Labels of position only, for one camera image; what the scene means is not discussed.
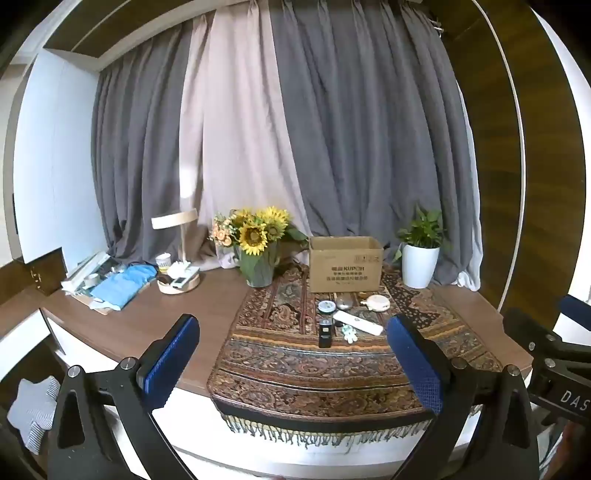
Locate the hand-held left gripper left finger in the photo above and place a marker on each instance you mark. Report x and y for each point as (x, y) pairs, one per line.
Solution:
(170, 362)

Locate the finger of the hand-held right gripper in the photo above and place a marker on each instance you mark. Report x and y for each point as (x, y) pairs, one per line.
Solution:
(576, 308)
(526, 330)

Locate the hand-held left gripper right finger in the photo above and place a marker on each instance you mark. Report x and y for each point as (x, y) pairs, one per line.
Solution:
(415, 364)

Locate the round case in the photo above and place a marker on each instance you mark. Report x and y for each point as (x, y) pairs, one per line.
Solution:
(377, 303)

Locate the silver oval gadget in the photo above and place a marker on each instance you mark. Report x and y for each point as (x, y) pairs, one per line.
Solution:
(344, 302)

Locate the cardboard box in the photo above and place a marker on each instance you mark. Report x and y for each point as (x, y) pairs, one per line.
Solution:
(344, 272)

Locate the long white remote control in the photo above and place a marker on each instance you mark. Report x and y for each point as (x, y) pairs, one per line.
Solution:
(358, 323)

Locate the small white toy figure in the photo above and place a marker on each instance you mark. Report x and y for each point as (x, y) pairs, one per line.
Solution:
(349, 333)

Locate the round pale tray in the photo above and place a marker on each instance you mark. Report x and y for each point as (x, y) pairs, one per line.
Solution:
(178, 288)

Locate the white sheer curtain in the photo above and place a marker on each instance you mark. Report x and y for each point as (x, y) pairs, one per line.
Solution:
(468, 279)

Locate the small white remote control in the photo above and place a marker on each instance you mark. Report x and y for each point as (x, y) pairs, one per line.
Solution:
(181, 279)

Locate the blue cloth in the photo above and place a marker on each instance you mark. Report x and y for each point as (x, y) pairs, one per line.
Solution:
(122, 286)

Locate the white packet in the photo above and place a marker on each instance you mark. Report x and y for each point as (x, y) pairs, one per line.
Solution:
(182, 268)

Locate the small black device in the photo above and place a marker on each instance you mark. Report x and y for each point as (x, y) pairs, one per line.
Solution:
(324, 336)

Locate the white ribbed plant pot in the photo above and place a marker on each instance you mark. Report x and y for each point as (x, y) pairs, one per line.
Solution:
(419, 267)

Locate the white cup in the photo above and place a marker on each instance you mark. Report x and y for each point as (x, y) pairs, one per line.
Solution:
(163, 263)

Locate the small round tin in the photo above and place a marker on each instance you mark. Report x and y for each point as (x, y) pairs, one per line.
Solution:
(326, 307)

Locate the tape roll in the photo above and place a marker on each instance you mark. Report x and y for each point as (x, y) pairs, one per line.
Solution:
(91, 279)

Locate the patterned fringed table runner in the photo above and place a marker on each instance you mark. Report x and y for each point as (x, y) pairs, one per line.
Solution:
(300, 369)

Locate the grey-green ribbed vase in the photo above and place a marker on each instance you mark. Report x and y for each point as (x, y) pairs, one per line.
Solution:
(258, 278)

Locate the white boxes and tape pile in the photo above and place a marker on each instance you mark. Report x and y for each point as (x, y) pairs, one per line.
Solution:
(83, 272)

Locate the green leafy plant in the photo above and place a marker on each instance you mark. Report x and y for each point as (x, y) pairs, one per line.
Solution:
(422, 230)

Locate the striped white cloth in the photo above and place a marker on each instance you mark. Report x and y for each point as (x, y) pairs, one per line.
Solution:
(32, 406)

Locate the white desk lamp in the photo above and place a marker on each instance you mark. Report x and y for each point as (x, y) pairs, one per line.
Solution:
(175, 218)

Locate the sunflower bouquet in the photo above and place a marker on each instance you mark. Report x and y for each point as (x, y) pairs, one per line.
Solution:
(251, 235)

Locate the dark wooden panel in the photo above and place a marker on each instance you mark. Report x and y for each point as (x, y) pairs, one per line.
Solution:
(46, 270)

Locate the grey curtain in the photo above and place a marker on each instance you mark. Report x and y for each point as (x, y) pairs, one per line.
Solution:
(138, 161)
(360, 138)

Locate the pale pink curtain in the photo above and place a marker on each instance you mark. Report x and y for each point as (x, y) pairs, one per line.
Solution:
(240, 115)

